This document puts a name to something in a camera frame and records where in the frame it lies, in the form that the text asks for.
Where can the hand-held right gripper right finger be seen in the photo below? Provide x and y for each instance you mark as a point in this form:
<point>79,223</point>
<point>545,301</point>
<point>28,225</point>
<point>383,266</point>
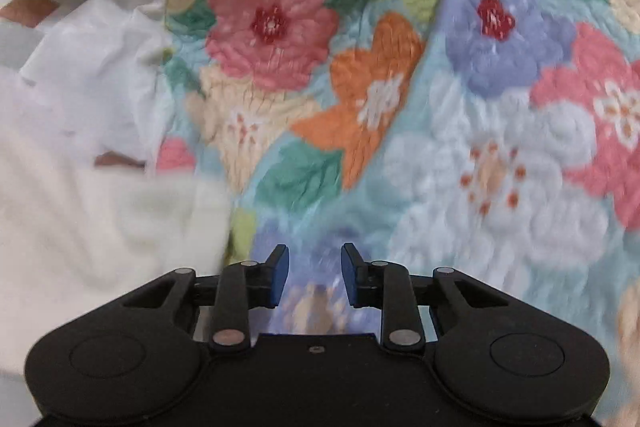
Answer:
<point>350,278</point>

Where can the floral quilt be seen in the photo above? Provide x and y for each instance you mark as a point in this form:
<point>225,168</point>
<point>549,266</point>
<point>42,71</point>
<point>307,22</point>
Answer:
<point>450,132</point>

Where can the white thin cloth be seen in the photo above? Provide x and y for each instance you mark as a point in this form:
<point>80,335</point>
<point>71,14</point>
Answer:
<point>95,57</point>

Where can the cream white garment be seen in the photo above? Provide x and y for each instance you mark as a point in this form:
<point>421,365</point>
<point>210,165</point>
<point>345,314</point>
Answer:
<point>75,227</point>

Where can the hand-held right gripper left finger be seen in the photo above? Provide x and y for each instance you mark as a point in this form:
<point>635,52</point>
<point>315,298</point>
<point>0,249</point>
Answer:
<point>280,278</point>

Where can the checkered bed sheet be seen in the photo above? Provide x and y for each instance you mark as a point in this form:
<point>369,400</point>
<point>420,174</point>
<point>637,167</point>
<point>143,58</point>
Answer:
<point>25,14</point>

